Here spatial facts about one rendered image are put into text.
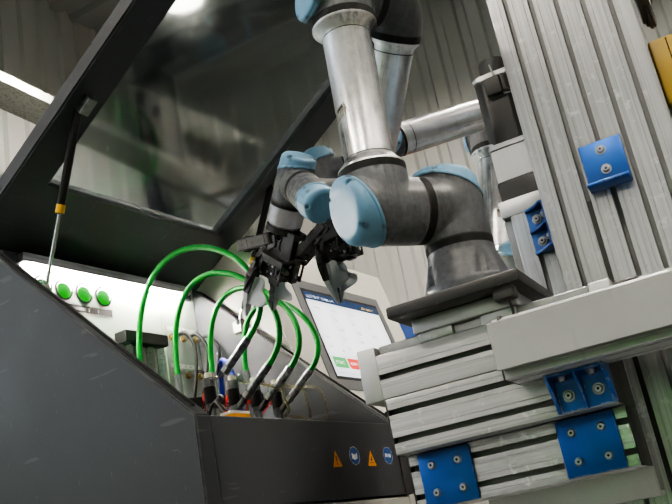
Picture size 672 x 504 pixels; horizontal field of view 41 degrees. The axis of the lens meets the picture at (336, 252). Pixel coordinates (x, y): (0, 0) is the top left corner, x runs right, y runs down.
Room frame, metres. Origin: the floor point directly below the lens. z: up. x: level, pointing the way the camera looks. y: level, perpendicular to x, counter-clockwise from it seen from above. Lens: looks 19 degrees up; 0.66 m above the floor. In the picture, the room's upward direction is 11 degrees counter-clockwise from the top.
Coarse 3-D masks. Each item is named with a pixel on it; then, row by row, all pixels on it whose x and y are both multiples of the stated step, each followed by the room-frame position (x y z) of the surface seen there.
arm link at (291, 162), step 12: (288, 156) 1.64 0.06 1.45; (300, 156) 1.65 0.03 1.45; (312, 156) 1.68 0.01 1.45; (288, 168) 1.65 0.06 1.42; (300, 168) 1.64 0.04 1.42; (312, 168) 1.66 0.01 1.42; (276, 180) 1.68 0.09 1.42; (276, 192) 1.69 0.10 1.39; (276, 204) 1.70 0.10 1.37; (288, 204) 1.69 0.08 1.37
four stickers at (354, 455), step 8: (336, 448) 1.87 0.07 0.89; (352, 448) 1.93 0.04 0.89; (384, 448) 2.04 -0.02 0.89; (336, 456) 1.87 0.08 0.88; (352, 456) 1.92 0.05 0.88; (368, 456) 1.97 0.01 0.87; (384, 456) 2.03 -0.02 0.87; (392, 456) 2.06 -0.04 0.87; (336, 464) 1.86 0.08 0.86; (352, 464) 1.92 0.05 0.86; (360, 464) 1.94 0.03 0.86; (368, 464) 1.97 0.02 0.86; (376, 464) 2.00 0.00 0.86; (392, 464) 2.06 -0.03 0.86
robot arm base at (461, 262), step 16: (448, 240) 1.40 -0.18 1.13; (464, 240) 1.40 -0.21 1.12; (480, 240) 1.41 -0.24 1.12; (432, 256) 1.43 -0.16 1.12; (448, 256) 1.40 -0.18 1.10; (464, 256) 1.39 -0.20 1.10; (480, 256) 1.40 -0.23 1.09; (496, 256) 1.42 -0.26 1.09; (432, 272) 1.44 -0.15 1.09; (448, 272) 1.40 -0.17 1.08; (464, 272) 1.39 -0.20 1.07; (480, 272) 1.38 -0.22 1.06; (496, 272) 1.39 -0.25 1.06; (432, 288) 1.42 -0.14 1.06; (448, 288) 1.39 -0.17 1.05
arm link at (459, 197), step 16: (416, 176) 1.42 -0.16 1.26; (432, 176) 1.40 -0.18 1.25; (448, 176) 1.40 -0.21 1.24; (464, 176) 1.40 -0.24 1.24; (432, 192) 1.38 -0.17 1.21; (448, 192) 1.39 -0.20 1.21; (464, 192) 1.40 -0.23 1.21; (480, 192) 1.43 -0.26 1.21; (432, 208) 1.38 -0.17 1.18; (448, 208) 1.39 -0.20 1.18; (464, 208) 1.40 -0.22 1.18; (480, 208) 1.42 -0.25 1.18; (432, 224) 1.39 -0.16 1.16; (448, 224) 1.40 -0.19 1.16; (464, 224) 1.40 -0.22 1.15; (480, 224) 1.41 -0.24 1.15; (432, 240) 1.42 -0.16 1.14
